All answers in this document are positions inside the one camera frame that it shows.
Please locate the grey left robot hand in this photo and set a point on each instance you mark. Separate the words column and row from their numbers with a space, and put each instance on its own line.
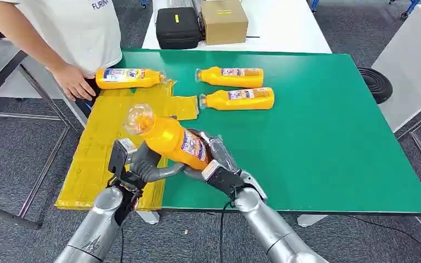
column 145, row 163

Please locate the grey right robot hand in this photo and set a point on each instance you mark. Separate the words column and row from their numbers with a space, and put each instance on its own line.
column 221, row 150

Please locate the orange drink bottle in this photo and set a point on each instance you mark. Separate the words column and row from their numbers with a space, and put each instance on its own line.
column 167, row 139
column 130, row 84
column 217, row 101
column 214, row 77

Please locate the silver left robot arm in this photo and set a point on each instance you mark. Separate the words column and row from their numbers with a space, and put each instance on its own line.
column 98, row 225

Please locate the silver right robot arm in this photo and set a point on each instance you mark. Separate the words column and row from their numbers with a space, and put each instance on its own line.
column 268, row 225

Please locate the white table foot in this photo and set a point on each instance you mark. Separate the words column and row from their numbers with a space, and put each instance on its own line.
column 149, row 217
column 310, row 220

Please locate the yellow plastic sheet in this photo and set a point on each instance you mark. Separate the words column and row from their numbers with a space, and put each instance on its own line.
column 94, row 145

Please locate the person's right hand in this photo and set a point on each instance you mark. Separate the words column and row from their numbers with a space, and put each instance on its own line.
column 72, row 83

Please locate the green table mat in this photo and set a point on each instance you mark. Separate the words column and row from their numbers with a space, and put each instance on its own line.
column 323, row 109

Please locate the brown cardboard box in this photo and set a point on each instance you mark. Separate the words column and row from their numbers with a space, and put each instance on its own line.
column 224, row 25

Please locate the black carrying case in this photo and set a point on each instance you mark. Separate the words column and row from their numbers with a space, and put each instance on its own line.
column 177, row 31

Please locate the person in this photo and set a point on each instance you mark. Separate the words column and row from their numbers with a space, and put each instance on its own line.
column 83, row 32

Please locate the silver ribbed device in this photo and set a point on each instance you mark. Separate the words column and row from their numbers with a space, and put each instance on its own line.
column 180, row 3

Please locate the black round stool seat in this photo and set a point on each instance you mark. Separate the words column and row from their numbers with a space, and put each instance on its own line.
column 376, row 86

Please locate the blue chair base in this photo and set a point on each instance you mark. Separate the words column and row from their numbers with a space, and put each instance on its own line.
column 411, row 7

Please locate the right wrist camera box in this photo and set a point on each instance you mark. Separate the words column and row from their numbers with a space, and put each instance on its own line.
column 223, row 178

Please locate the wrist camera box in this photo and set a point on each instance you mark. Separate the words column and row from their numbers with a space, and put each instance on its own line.
column 118, row 159
column 223, row 178

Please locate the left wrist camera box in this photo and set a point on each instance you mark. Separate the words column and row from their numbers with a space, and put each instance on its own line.
column 118, row 159

